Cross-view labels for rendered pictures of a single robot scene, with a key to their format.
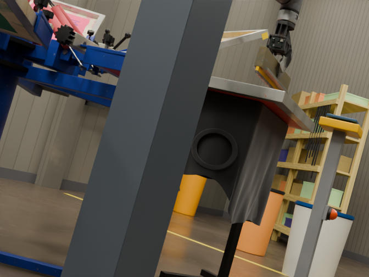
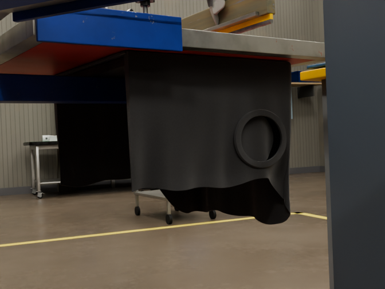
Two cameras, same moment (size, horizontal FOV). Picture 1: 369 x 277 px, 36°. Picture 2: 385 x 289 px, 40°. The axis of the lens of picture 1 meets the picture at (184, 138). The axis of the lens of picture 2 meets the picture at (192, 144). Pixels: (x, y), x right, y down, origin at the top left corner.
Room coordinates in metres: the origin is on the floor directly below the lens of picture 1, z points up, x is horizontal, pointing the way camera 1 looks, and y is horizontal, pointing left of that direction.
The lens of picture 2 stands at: (1.42, 1.09, 0.76)
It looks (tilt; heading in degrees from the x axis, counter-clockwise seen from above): 0 degrees down; 302
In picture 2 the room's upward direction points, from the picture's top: 2 degrees counter-clockwise
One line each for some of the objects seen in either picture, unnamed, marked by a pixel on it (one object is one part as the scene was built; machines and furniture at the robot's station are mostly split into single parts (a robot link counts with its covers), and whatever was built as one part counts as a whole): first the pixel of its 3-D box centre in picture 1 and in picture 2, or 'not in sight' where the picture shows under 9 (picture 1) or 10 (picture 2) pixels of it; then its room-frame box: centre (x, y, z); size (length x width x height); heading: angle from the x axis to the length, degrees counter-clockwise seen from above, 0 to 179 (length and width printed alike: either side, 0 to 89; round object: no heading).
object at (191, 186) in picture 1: (188, 192); not in sight; (8.96, -0.30, 0.34); 0.45 x 0.43 x 0.69; 55
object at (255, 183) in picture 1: (258, 169); (238, 145); (2.12, -0.30, 0.74); 0.45 x 0.03 x 0.43; 156
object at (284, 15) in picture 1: (288, 19); not in sight; (2.12, -0.25, 1.31); 0.08 x 0.08 x 0.05
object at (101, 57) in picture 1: (121, 62); (110, 30); (2.08, 0.30, 0.98); 0.30 x 0.05 x 0.07; 66
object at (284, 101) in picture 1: (205, 93); (147, 60); (2.24, -0.03, 0.97); 0.79 x 0.58 x 0.04; 66
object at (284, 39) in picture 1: (281, 38); not in sight; (2.11, -0.25, 1.23); 0.09 x 0.08 x 0.12; 156
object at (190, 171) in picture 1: (186, 138); (209, 134); (2.05, -0.01, 0.77); 0.46 x 0.09 x 0.36; 66
